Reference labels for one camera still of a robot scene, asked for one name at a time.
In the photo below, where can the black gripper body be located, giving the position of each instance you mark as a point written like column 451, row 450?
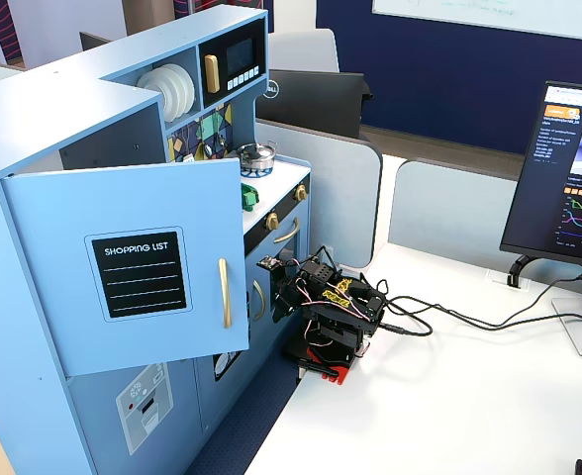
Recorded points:
column 283, row 296

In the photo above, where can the red table clamp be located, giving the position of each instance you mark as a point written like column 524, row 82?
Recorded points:
column 338, row 373

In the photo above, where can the grey desk divider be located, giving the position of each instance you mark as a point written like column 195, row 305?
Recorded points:
column 444, row 213
column 340, row 198

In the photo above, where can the steel pot lid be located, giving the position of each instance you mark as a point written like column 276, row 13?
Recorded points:
column 254, row 149

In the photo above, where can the steel toy ladle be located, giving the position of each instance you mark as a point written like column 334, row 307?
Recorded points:
column 206, row 150

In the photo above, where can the open blue cupboard door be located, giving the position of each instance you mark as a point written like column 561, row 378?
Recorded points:
column 48, row 247

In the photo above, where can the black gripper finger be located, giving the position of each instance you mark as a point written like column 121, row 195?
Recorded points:
column 277, row 311
column 290, row 307

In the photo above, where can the black Dell monitor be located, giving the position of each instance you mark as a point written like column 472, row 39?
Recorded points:
column 316, row 99

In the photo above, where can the blue toy kitchen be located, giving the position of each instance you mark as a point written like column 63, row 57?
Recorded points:
column 48, row 99

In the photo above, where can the steel toy spoon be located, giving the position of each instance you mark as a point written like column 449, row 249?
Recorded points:
column 220, row 142

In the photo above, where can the steel toy spatula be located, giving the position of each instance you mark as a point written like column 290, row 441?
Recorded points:
column 188, row 158

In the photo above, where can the gold stove knob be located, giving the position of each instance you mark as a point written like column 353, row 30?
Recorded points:
column 271, row 221
column 300, row 192

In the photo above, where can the white toy plate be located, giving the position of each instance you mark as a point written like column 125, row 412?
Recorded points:
column 182, row 99
column 191, row 91
column 155, row 91

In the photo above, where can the light grey chair back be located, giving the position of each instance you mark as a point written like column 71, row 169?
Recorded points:
column 301, row 49

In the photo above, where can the black computer monitor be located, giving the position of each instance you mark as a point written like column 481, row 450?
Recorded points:
column 558, row 173

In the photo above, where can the white whiteboard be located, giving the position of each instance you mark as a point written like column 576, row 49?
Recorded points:
column 469, row 12

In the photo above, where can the steel toy pot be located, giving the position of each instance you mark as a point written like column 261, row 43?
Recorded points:
column 257, row 162

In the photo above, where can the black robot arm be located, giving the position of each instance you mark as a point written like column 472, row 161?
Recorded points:
column 320, row 271

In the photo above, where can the black toy microwave door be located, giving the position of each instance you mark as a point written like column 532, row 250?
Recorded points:
column 212, row 44

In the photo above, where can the small wrist camera board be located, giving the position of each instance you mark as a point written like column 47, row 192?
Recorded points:
column 269, row 262

